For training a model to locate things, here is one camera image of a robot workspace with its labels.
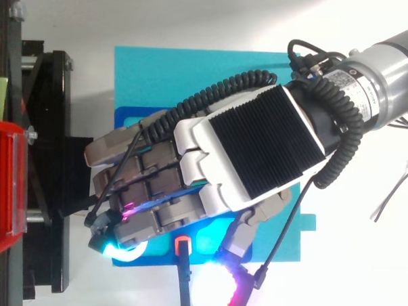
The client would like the black stand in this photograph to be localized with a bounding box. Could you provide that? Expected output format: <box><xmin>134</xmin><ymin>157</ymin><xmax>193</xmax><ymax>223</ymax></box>
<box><xmin>0</xmin><ymin>0</ymin><xmax>107</xmax><ymax>305</ymax></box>

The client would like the blue plate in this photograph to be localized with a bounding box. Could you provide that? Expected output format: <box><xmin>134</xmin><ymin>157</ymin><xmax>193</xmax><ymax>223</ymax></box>
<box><xmin>106</xmin><ymin>104</ymin><xmax>260</xmax><ymax>274</ymax></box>

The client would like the black-and-orange clip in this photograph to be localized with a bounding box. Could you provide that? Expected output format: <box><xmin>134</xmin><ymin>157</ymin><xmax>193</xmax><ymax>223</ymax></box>
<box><xmin>171</xmin><ymin>235</ymin><xmax>196</xmax><ymax>306</ymax></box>

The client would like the turquoise plate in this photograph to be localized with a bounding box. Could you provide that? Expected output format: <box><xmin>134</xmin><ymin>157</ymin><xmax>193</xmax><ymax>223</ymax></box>
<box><xmin>105</xmin><ymin>45</ymin><xmax>325</xmax><ymax>264</ymax></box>

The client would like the black coiled cable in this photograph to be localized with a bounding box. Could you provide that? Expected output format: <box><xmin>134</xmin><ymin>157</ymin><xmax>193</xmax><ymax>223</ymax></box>
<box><xmin>141</xmin><ymin>64</ymin><xmax>367</xmax><ymax>192</ymax></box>

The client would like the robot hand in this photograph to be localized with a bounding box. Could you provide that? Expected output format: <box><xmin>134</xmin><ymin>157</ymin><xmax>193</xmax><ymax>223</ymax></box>
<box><xmin>77</xmin><ymin>76</ymin><xmax>332</xmax><ymax>306</ymax></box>

